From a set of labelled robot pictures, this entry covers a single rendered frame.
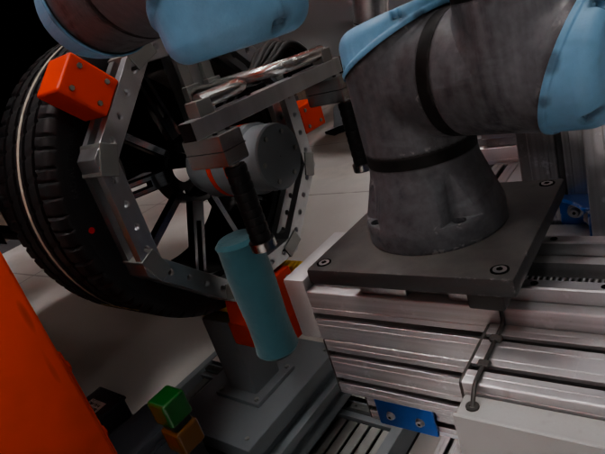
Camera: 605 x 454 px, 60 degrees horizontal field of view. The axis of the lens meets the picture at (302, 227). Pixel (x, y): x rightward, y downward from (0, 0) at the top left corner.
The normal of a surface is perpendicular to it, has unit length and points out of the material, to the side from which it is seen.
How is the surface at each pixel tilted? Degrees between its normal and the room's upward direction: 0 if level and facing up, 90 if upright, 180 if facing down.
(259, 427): 0
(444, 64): 75
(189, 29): 93
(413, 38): 43
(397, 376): 90
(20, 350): 90
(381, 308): 90
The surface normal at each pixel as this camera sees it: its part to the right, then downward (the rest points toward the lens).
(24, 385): 0.77, 0.00
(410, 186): -0.43, 0.15
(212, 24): -0.11, 0.44
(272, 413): -0.29, -0.89
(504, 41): -0.59, 0.45
